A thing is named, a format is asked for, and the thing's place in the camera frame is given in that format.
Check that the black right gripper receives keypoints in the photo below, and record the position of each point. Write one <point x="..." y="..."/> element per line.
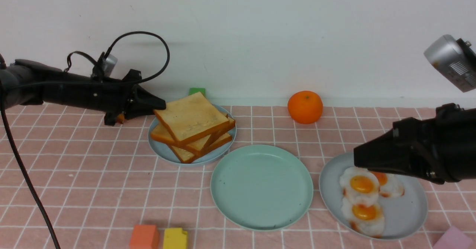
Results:
<point x="375" y="154"/>

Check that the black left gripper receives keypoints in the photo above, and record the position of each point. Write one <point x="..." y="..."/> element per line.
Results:
<point x="133" y="101"/>

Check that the fried egg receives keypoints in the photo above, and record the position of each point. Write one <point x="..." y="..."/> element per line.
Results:
<point x="390" y="185"/>
<point x="360" y="187"/>
<point x="368" y="221"/>

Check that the toast slice top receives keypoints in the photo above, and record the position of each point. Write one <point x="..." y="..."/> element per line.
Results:
<point x="191" y="118"/>

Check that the toast slice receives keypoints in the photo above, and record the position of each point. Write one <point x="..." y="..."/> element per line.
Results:
<point x="161" y="134"/>
<point x="191" y="118"/>
<point x="183" y="155"/>
<point x="207" y="144"/>

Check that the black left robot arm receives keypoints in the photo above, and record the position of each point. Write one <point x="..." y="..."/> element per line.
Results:
<point x="27" y="82"/>

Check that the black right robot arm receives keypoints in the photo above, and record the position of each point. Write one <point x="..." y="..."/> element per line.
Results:
<point x="439" y="150"/>

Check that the red pomegranate fruit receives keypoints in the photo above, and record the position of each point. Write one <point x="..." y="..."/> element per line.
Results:
<point x="120" y="119"/>

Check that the blue bread plate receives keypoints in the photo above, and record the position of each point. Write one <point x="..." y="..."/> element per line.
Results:
<point x="165" y="153"/>

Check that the green block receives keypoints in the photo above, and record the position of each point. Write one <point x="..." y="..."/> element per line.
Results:
<point x="195" y="90"/>

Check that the grey plate with eggs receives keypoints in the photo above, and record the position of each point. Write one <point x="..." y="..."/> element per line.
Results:
<point x="403" y="215"/>

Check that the toast slice bottom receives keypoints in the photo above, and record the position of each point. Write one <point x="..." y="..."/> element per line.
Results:
<point x="183" y="155"/>

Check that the pink checkered tablecloth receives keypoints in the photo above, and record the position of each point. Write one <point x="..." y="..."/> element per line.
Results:
<point x="98" y="182"/>

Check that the orange mandarin fruit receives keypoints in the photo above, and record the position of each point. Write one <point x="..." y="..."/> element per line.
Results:
<point x="305" y="107"/>

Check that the pink block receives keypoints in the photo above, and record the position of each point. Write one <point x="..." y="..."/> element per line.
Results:
<point x="453" y="238"/>

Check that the orange block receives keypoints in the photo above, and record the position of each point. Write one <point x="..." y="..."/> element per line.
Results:
<point x="144" y="237"/>

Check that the yellow block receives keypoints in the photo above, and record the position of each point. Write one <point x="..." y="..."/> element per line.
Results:
<point x="175" y="238"/>

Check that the green centre plate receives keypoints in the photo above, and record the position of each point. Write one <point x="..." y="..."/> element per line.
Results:
<point x="262" y="188"/>

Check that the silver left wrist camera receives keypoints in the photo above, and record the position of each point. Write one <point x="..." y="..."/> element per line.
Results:
<point x="107" y="64"/>

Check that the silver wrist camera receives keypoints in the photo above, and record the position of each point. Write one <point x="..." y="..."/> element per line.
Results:
<point x="455" y="59"/>
<point x="107" y="64"/>

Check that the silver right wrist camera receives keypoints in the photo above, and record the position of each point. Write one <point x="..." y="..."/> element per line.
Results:
<point x="455" y="59"/>

